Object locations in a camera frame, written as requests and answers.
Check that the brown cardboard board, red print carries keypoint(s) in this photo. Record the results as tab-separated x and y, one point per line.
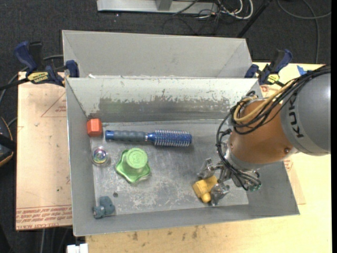
39	154

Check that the grey-blue toy animal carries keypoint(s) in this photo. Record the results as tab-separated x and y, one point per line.
104	207

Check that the orange cube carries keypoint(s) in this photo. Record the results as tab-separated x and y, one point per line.
94	127

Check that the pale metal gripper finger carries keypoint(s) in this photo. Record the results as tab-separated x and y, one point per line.
218	192
208	168

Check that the blue hairbrush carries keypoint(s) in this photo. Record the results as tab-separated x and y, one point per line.
147	137

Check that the grey metal bin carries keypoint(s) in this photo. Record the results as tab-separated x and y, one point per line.
163	167

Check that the clear iridescent dome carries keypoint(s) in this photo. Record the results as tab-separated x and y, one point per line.
99	155

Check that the yellow toy block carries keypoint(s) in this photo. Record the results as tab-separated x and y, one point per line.
203	187

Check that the green plastic cup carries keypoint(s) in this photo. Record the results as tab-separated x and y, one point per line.
133	165

